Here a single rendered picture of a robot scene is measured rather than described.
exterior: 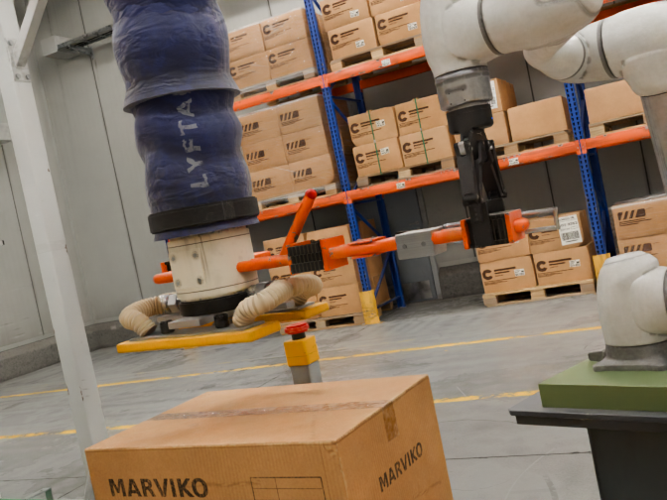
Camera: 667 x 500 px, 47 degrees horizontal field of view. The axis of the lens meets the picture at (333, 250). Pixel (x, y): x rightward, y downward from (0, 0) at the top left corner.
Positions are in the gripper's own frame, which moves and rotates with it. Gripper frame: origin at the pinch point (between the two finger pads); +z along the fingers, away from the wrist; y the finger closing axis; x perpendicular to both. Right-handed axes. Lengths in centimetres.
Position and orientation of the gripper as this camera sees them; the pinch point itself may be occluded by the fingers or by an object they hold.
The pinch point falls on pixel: (490, 226)
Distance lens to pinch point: 132.0
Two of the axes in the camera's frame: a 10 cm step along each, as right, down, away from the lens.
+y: -5.0, 1.3, -8.6
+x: 8.5, -1.5, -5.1
